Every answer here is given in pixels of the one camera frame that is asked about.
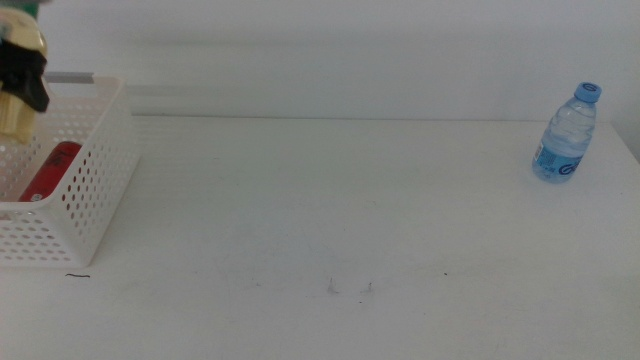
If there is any clear water bottle blue cap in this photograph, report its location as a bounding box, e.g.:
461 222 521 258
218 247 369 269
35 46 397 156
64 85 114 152
531 81 603 184

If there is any white perforated plastic basket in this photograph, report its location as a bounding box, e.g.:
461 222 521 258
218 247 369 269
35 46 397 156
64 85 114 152
0 72 140 267

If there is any red soda can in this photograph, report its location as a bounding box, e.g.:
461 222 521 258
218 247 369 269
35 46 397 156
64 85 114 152
18 140 84 203

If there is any yellow tea bottle green label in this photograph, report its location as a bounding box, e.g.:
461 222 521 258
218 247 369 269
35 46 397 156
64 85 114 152
0 0 50 146

